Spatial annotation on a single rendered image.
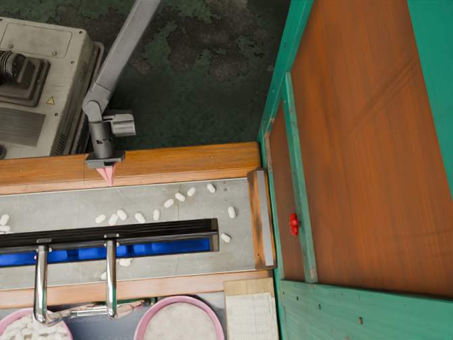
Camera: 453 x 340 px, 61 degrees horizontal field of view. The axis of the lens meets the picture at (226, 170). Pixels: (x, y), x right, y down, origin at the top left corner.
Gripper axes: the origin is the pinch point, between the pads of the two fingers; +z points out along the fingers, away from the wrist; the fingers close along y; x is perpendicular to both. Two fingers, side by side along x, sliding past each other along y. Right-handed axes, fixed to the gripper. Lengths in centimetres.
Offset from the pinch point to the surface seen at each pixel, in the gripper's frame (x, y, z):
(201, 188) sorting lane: 8.7, 26.6, 8.5
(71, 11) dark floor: 149, -49, -44
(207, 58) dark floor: 125, 30, -15
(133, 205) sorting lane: 6.0, 3.8, 11.6
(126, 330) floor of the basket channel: -14.0, 0.0, 45.6
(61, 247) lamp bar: -32.0, -3.9, -0.3
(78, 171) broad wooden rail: 11.9, -13.4, 0.7
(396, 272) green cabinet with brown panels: -75, 49, -25
